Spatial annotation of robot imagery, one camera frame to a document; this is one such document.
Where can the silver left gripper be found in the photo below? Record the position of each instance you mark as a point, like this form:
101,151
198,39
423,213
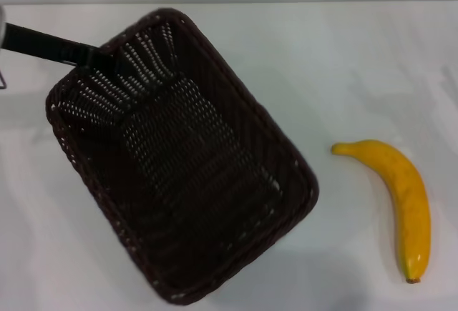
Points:
1,28

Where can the dark brown woven basket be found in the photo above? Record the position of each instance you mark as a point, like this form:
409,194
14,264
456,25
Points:
186,168

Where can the yellow banana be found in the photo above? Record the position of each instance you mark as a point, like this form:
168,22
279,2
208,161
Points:
404,182

